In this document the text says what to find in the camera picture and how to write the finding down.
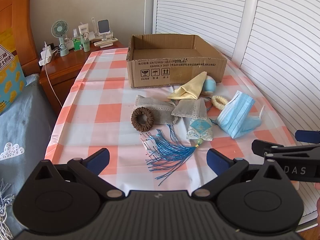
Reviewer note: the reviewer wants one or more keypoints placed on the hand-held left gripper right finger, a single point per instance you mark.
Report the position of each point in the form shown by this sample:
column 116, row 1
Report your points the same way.
column 217, row 161

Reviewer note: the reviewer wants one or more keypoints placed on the black charger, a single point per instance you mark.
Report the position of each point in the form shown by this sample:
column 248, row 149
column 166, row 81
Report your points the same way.
column 50, row 46

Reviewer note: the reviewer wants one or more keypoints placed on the cream scrunchie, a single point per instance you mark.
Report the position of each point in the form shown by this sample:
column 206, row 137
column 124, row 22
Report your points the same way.
column 214, row 101

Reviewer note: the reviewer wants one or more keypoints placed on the wooden headboard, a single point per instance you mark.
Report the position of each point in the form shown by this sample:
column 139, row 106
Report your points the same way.
column 20, row 17

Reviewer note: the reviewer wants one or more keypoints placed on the grey fringed blanket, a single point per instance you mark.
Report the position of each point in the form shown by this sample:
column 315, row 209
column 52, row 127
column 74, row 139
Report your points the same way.
column 5, row 200

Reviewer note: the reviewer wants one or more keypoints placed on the green desk fan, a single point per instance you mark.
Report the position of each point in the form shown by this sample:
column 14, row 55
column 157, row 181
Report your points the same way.
column 60, row 28

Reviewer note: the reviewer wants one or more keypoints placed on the blue face mask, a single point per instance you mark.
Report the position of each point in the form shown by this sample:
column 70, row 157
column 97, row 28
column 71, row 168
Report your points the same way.
column 235, row 117

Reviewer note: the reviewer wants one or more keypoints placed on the yellow and blue box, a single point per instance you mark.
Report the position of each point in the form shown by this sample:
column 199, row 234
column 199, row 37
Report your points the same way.
column 10, row 80

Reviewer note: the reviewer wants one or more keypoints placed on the white power strip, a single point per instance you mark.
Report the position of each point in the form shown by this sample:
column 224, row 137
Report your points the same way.
column 45, row 61

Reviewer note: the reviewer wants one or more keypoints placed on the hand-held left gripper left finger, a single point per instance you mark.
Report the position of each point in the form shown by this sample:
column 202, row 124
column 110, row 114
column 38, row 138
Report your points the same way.
column 98, row 160

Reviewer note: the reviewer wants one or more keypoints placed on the clear printed packet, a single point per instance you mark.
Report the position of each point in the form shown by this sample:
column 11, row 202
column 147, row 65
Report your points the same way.
column 147, row 145

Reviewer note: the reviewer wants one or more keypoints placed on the grey-blue bed sheet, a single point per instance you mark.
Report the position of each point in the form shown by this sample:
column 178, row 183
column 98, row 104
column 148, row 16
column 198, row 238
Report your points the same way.
column 25, row 130

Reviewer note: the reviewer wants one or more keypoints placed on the white tube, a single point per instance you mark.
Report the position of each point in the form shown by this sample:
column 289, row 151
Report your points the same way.
column 83, row 30

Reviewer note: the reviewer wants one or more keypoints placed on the white remote control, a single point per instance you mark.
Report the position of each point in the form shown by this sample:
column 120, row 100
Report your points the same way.
column 106, row 42

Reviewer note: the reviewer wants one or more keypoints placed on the white charger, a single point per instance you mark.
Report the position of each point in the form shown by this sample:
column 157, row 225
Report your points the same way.
column 46, row 53

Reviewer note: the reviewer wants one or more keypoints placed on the yellow folded cloth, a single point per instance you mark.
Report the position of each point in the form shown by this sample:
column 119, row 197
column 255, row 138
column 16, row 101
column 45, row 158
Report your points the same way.
column 190, row 87

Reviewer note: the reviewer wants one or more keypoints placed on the white phone stand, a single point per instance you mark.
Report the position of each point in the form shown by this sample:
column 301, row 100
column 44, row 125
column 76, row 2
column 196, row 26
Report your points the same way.
column 103, row 26

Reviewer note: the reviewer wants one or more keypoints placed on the green tube bottle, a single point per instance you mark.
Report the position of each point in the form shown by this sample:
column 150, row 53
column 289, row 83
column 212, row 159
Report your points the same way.
column 85, row 45

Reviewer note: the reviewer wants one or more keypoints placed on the blue and white plush ball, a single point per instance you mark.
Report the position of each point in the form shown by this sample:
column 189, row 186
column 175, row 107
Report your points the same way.
column 210, row 85

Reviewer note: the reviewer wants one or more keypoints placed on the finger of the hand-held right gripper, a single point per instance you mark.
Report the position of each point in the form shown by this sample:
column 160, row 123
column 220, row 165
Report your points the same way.
column 306, row 136
column 260, row 147

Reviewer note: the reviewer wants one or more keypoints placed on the brown scrunchie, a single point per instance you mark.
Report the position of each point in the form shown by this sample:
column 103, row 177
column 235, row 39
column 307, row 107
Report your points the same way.
column 135, row 120

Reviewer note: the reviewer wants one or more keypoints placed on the cardboard box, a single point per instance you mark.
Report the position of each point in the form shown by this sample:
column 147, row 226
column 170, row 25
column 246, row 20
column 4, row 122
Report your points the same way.
column 175, row 67

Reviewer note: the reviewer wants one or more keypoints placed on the white louvred wardrobe door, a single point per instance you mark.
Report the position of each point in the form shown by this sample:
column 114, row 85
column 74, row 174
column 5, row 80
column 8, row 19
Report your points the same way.
column 287, row 55
column 200, row 10

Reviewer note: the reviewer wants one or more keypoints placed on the blue sachet with tassel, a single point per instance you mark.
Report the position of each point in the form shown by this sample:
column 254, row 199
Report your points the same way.
column 200, row 130

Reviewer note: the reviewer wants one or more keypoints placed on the square grey sachet bag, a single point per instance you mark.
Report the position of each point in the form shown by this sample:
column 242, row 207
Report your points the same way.
column 187, row 110

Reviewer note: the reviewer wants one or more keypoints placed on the person's right hand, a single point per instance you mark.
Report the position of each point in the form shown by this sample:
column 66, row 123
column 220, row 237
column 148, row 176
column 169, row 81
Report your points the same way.
column 318, row 210

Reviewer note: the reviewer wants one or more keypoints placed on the long grey sachet bag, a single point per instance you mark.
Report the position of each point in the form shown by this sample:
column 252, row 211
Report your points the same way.
column 155, row 103

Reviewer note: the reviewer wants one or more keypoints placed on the wooden bedside table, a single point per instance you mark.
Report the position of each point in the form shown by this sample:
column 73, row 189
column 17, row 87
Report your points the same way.
column 65, row 67

